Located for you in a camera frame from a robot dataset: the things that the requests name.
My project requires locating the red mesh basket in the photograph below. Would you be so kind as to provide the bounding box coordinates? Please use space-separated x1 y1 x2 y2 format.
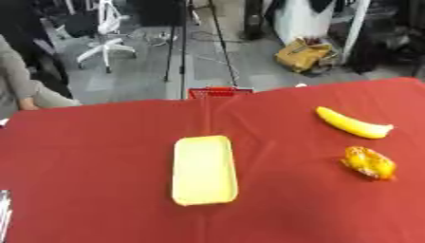
186 86 256 100

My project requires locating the pale yellow rectangular tray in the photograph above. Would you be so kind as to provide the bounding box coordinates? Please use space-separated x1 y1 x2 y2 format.
169 135 241 207

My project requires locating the black tripod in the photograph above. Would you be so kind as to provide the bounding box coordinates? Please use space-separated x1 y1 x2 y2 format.
160 0 241 100

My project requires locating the tan bag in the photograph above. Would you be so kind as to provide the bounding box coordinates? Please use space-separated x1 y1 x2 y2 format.
273 37 336 74

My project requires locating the white office chair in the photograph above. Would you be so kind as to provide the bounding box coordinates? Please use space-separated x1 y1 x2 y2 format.
74 0 139 74

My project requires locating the yellow toy banana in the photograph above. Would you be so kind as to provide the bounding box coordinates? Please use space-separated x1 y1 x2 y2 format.
313 105 396 140

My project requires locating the orange yellow toy food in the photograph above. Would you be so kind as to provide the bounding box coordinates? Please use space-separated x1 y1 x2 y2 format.
339 145 398 182

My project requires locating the person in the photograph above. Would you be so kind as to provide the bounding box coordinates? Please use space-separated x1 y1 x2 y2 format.
0 33 83 120

